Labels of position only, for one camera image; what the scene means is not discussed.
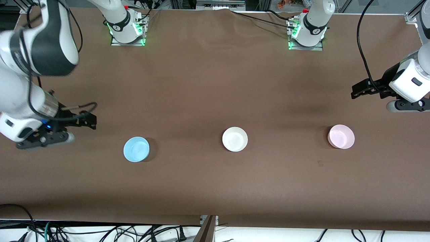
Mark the pink bowl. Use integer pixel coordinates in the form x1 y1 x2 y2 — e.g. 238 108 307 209
328 124 355 149

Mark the blue bowl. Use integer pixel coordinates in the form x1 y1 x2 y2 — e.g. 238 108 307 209
123 136 150 163

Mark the white bowl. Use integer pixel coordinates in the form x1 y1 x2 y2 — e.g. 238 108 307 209
222 127 248 152

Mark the brown table cover sheet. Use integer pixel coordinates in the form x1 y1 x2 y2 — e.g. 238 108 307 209
0 7 430 232

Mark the aluminium profile beam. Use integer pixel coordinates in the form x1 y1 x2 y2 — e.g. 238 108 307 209
193 215 219 242

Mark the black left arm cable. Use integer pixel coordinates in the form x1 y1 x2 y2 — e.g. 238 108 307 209
357 0 390 96

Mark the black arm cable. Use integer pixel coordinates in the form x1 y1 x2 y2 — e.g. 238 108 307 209
18 0 98 121
357 0 390 96

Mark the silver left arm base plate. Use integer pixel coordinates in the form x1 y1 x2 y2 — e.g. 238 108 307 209
288 18 324 51

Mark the aluminium frame corner bracket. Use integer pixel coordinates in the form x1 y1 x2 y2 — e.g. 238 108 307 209
18 0 34 14
405 0 430 24

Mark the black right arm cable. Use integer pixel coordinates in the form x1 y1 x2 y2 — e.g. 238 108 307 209
18 0 98 121

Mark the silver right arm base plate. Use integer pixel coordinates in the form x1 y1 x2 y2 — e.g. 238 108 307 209
111 15 147 46

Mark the grey metal rail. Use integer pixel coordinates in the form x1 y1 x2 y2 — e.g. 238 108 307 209
197 0 246 10

